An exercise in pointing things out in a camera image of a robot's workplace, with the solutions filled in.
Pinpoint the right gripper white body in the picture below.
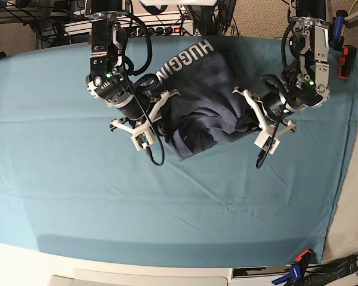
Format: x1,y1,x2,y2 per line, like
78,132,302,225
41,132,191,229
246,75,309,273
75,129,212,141
109,89,180,135

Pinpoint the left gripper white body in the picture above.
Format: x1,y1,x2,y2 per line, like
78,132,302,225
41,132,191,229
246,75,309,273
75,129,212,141
233,86,296,138

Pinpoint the blue-grey heathered T-shirt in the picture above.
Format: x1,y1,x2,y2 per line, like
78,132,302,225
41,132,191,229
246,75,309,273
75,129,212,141
150,38,255,161

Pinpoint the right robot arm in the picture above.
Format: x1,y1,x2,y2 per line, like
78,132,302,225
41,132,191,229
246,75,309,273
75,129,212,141
85,1,167,136

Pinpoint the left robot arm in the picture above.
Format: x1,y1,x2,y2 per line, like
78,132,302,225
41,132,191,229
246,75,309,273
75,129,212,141
234,1,332,138

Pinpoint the teal table cloth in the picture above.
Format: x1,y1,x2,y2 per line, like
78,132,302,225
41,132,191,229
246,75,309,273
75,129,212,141
0,43,358,268

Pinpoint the orange black clamp top right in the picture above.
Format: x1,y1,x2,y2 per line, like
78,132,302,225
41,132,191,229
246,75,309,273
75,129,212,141
338,46,357,79

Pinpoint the blue orange clamp bottom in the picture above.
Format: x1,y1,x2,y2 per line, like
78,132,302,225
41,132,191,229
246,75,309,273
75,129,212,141
271,248,314,285

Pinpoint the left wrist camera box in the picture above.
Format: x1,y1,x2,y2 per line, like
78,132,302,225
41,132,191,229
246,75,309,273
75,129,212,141
254,130,280,155

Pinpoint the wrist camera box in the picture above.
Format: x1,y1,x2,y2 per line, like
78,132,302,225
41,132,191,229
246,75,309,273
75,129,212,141
254,130,280,155
131,129,155,151

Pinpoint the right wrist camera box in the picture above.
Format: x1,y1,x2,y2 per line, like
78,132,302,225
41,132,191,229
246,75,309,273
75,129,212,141
131,129,155,151

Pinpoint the black camera cable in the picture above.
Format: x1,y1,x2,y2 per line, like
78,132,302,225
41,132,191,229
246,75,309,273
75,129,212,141
255,139,275,170
119,11,166,167

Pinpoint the black power strip red switch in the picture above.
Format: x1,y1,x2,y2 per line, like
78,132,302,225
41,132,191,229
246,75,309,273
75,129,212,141
131,26,193,38

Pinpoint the blue black clamp handle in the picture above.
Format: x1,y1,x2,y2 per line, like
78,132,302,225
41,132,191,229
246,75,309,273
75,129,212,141
329,10,348,51

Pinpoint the white overhead camera mount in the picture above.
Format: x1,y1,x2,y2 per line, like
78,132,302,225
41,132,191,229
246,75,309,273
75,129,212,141
140,0,217,6

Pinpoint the black cable bundle bottom right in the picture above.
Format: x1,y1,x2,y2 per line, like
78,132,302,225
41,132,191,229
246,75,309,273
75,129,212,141
301,251,358,286

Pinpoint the yellow cable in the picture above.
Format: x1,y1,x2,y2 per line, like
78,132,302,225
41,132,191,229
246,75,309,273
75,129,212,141
342,0,357,39

